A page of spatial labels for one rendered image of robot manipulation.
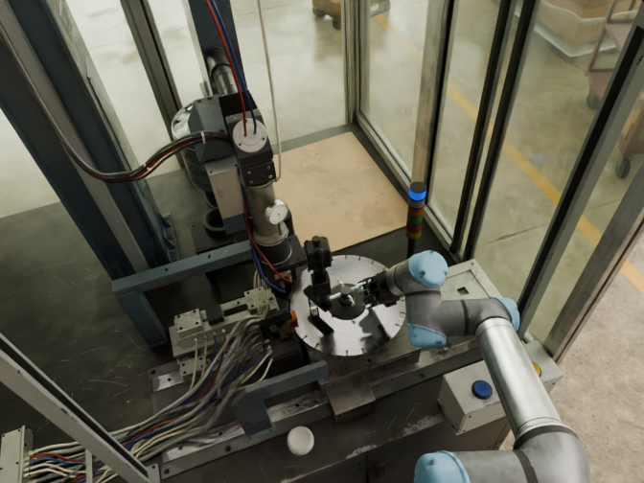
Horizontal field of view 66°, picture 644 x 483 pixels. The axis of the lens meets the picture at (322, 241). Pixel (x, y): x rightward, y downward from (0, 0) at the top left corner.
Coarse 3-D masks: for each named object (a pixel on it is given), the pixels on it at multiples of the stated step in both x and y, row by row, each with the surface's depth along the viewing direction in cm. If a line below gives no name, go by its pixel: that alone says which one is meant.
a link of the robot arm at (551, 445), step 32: (480, 320) 97; (512, 320) 98; (512, 352) 87; (512, 384) 82; (512, 416) 78; (544, 416) 75; (544, 448) 69; (576, 448) 69; (544, 480) 64; (576, 480) 65
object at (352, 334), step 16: (336, 256) 147; (352, 256) 147; (304, 272) 144; (336, 272) 143; (352, 272) 143; (368, 272) 143; (304, 288) 140; (304, 304) 137; (400, 304) 135; (304, 320) 134; (320, 320) 133; (336, 320) 133; (352, 320) 133; (368, 320) 132; (384, 320) 132; (400, 320) 132; (304, 336) 130; (320, 336) 130; (336, 336) 130; (352, 336) 129; (368, 336) 129; (384, 336) 129; (336, 352) 127; (352, 352) 127; (368, 352) 126
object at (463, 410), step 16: (528, 352) 129; (544, 352) 129; (464, 368) 127; (480, 368) 127; (544, 368) 126; (448, 384) 125; (464, 384) 124; (544, 384) 124; (448, 400) 128; (464, 400) 122; (480, 400) 122; (496, 400) 121; (448, 416) 132; (464, 416) 122; (480, 416) 126; (496, 416) 131
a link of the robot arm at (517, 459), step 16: (416, 464) 73; (432, 464) 68; (448, 464) 67; (464, 464) 67; (480, 464) 66; (496, 464) 66; (512, 464) 66; (528, 464) 66; (416, 480) 72; (432, 480) 66; (448, 480) 65; (464, 480) 65; (480, 480) 65; (496, 480) 64; (512, 480) 64; (528, 480) 64
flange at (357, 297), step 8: (336, 288) 138; (360, 288) 138; (328, 296) 137; (352, 296) 135; (360, 296) 136; (336, 304) 135; (344, 304) 134; (360, 304) 135; (336, 312) 133; (344, 312) 133; (352, 312) 133; (360, 312) 134
